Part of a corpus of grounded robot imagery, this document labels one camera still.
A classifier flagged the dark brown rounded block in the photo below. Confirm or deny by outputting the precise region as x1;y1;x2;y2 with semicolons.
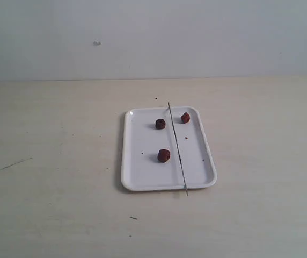
155;118;166;130

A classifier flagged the thin metal skewer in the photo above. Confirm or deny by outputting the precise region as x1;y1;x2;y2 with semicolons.
167;102;189;197

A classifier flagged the white plastic tray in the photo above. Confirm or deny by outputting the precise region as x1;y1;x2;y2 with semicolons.
121;106;217;191

